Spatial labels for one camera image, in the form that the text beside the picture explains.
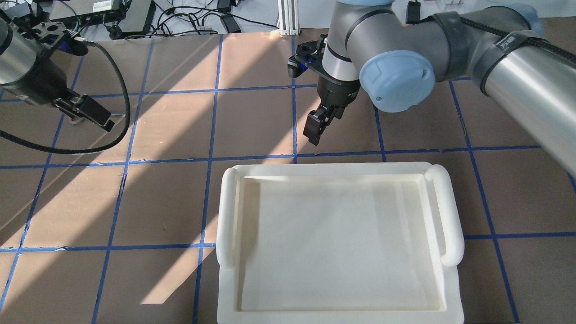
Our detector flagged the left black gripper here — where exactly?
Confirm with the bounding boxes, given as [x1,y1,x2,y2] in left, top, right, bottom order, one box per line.
[50,88,115,132]

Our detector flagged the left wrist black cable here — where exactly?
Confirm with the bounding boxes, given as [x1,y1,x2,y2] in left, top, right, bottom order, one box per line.
[0,38,131,155]

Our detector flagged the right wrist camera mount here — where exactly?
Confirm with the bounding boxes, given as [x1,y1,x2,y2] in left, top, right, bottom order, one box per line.
[287,34,327,79]

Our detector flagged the white plastic tray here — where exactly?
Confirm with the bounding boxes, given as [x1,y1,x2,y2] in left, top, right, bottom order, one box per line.
[216,162,465,324]

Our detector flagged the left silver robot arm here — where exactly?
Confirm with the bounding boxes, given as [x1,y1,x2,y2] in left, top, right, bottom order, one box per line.
[0,20,114,131]

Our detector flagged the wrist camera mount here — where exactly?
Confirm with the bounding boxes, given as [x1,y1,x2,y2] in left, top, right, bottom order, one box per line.
[8,18,89,58]
[287,34,327,79]

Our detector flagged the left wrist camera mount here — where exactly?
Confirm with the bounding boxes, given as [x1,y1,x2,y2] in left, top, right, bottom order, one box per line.
[8,18,89,58]

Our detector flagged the aluminium frame post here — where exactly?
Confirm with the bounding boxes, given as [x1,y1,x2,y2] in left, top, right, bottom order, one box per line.
[277,0,301,36]

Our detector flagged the grey orange scissors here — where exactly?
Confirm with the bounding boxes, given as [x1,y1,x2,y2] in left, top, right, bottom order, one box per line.
[69,113,126,125]

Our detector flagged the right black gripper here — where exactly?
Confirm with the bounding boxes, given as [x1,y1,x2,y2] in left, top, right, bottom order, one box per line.
[303,77,360,145]

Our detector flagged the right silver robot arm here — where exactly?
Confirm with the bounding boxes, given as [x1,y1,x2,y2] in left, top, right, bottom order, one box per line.
[288,0,576,175]

